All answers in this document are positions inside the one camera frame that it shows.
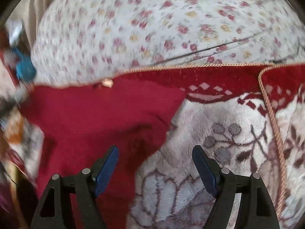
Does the dark red small garment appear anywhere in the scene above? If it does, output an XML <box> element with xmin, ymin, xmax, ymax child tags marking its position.
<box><xmin>21</xmin><ymin>79</ymin><xmax>186</xmax><ymax>228</ymax></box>

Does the red and white plush blanket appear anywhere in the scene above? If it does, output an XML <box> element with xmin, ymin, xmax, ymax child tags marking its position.
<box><xmin>109</xmin><ymin>64</ymin><xmax>304</xmax><ymax>228</ymax></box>

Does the blue plastic bag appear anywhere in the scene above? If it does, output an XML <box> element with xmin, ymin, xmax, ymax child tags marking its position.
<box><xmin>12</xmin><ymin>48</ymin><xmax>36</xmax><ymax>82</ymax></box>

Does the white floral quilt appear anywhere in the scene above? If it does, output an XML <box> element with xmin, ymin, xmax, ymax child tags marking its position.
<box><xmin>31</xmin><ymin>0</ymin><xmax>304</xmax><ymax>86</ymax></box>

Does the beige curtain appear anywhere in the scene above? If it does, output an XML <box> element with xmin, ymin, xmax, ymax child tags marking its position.
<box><xmin>9</xmin><ymin>0</ymin><xmax>53</xmax><ymax>47</ymax></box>

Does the black cable on quilt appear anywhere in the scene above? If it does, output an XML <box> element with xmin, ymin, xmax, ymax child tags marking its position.
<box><xmin>152</xmin><ymin>31</ymin><xmax>273</xmax><ymax>65</ymax></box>

